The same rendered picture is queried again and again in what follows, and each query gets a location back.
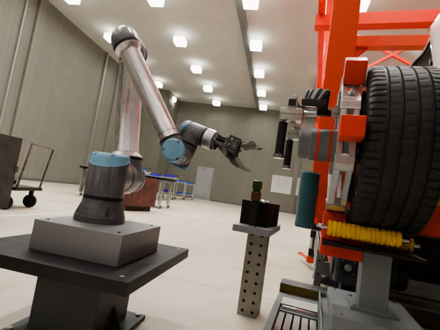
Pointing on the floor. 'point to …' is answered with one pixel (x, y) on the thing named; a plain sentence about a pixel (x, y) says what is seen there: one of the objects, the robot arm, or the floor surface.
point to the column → (253, 275)
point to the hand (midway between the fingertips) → (256, 160)
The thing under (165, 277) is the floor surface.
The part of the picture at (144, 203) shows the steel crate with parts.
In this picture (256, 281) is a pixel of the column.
